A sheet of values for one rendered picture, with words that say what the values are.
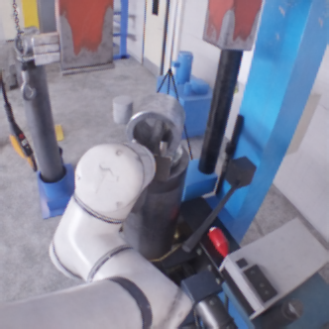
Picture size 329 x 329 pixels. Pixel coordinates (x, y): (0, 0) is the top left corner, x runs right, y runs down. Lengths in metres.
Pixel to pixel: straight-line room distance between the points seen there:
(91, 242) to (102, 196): 0.07
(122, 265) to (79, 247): 0.07
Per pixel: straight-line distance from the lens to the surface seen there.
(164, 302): 0.31
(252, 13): 0.69
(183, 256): 1.10
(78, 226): 0.36
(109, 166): 0.31
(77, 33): 0.51
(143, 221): 0.86
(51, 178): 2.36
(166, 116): 0.63
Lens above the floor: 1.96
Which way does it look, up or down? 40 degrees down
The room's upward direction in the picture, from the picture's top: 6 degrees clockwise
